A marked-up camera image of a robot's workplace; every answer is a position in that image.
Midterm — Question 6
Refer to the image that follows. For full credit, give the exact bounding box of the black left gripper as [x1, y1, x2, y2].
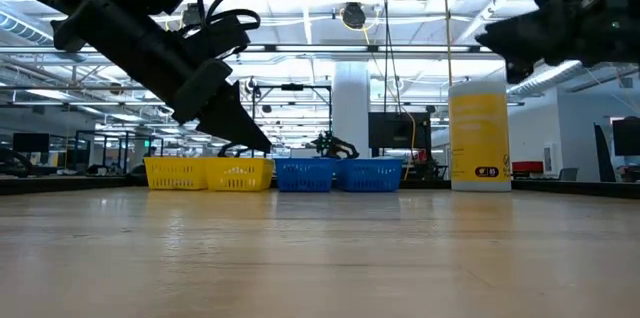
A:
[49, 0, 274, 154]

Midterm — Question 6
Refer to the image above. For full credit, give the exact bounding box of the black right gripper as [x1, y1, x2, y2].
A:
[474, 0, 640, 84]

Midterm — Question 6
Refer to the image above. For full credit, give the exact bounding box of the yellow plastic basket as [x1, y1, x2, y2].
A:
[204, 156, 275, 193]
[143, 156, 209, 192]

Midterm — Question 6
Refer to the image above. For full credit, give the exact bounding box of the blue plastic basket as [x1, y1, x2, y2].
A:
[334, 156, 404, 193]
[273, 156, 337, 193]

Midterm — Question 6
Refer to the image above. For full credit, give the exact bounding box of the yellow white wipes canister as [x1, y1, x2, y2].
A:
[448, 80, 512, 193]

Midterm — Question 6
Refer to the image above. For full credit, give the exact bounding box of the white building pillar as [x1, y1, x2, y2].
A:
[332, 60, 372, 159]

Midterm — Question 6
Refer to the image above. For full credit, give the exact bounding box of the red box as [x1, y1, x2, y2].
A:
[512, 160, 545, 175]

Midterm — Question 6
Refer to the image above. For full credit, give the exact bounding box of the black computer monitor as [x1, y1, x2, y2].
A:
[610, 116, 640, 157]
[12, 132, 50, 154]

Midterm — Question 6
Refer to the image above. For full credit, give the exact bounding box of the black slanted panel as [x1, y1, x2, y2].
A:
[593, 122, 617, 183]

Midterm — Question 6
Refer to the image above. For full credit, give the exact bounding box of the black metal frame rig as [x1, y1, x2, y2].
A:
[251, 83, 333, 159]

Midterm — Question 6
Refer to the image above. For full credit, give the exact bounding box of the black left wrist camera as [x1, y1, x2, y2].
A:
[182, 7, 262, 62]

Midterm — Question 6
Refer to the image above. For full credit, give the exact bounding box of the black ceiling cable reel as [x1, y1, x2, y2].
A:
[341, 1, 368, 30]

